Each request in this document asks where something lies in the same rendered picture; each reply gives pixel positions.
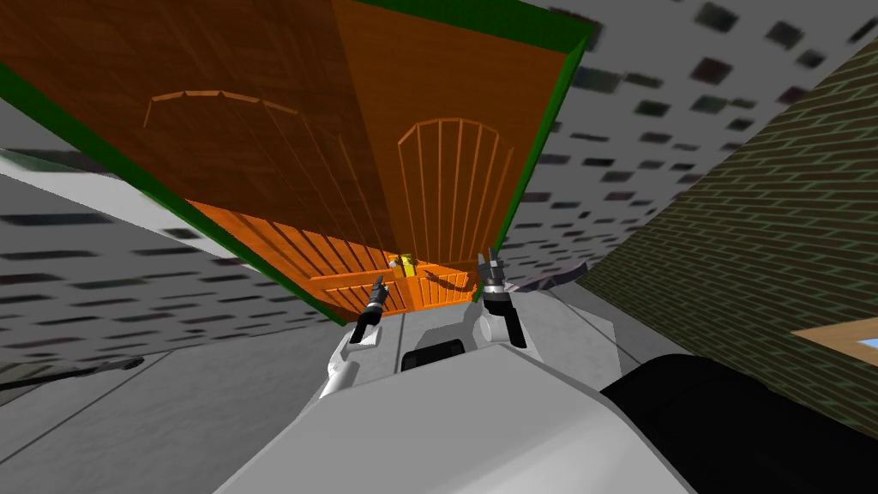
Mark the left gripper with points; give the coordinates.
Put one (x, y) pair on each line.
(378, 293)

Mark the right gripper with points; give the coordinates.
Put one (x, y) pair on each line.
(491, 278)

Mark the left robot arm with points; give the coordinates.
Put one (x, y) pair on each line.
(346, 367)

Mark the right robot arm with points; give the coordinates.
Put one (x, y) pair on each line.
(741, 432)

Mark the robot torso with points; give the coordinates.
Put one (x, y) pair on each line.
(453, 425)

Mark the wood framed window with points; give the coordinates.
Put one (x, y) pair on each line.
(847, 339)

